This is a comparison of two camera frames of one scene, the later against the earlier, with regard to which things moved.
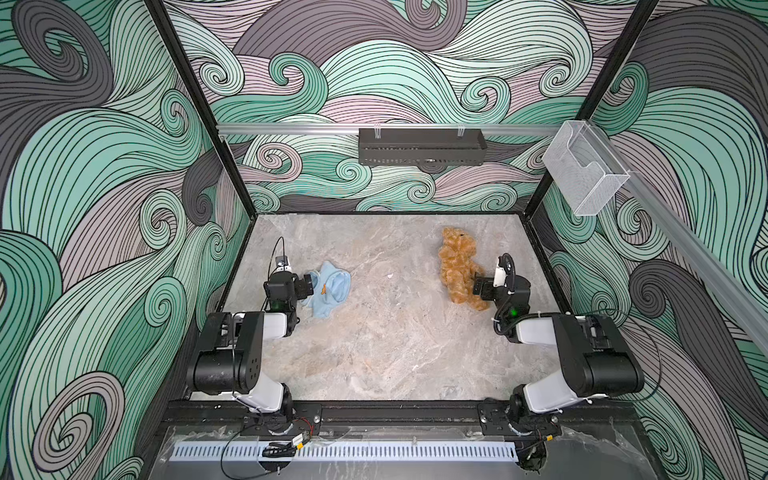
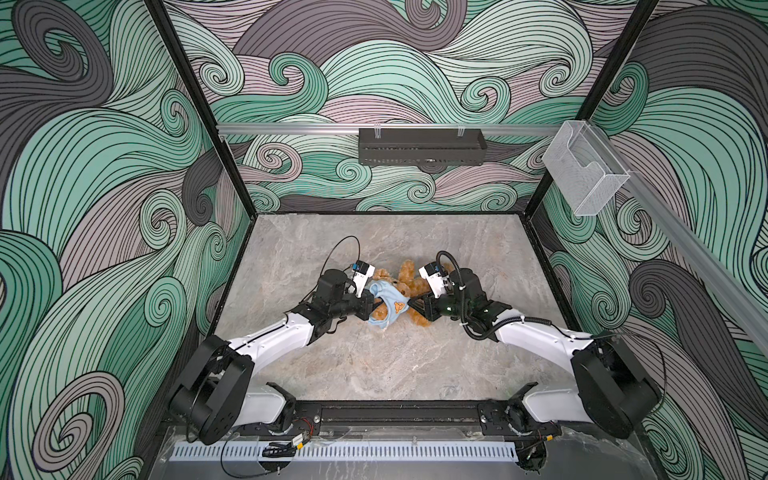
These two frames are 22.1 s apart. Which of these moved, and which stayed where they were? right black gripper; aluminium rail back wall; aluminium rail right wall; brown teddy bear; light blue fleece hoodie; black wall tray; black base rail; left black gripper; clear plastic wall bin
Moved: brown teddy bear; right black gripper; light blue fleece hoodie; left black gripper
Stayed: aluminium rail right wall; black base rail; black wall tray; clear plastic wall bin; aluminium rail back wall
